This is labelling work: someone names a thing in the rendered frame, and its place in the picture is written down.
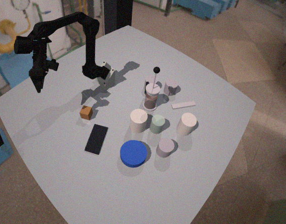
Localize orange-brown cube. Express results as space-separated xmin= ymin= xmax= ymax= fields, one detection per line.
xmin=80 ymin=106 xmax=93 ymax=120

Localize blue cylinder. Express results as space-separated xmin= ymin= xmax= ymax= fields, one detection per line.
xmin=120 ymin=140 xmax=147 ymax=168

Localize french press with black knob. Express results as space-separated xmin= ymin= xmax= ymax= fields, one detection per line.
xmin=142 ymin=67 xmax=161 ymax=112

